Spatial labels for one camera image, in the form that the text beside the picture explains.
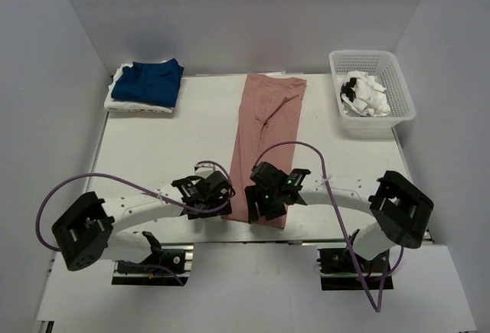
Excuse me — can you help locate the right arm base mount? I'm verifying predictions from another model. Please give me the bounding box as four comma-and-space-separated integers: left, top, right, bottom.
317, 248, 390, 291

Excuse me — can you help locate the white folded t-shirt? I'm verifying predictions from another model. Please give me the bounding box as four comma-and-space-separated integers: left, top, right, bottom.
104, 63, 174, 114

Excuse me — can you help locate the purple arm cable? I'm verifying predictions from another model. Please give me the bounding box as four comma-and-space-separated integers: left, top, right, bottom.
34, 160, 233, 252
255, 140, 405, 314

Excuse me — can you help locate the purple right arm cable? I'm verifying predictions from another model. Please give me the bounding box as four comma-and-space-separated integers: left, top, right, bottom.
255, 140, 405, 314

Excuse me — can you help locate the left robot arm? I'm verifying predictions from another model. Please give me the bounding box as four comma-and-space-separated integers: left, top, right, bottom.
51, 171, 235, 271

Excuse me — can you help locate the white plastic basket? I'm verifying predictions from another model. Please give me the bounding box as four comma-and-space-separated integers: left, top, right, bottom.
329, 50, 416, 130

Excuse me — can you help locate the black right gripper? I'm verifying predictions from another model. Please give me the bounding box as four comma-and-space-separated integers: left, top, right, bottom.
245, 184, 288, 224

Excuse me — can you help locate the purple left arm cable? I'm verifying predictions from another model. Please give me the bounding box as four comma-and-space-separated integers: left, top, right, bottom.
34, 160, 233, 252

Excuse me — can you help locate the pink t-shirt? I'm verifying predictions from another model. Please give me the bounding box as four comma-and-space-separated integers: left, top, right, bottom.
224, 73, 307, 223

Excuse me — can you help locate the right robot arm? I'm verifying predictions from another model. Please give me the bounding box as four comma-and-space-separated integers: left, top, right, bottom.
245, 162, 434, 271

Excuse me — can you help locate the white crumpled t-shirt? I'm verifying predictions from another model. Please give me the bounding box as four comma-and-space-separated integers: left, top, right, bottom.
339, 70, 391, 117

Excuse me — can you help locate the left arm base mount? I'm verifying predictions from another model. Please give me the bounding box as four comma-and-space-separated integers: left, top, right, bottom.
112, 244, 194, 287

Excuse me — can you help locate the blue folded t-shirt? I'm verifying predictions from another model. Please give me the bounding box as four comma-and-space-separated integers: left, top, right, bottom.
109, 58, 185, 109

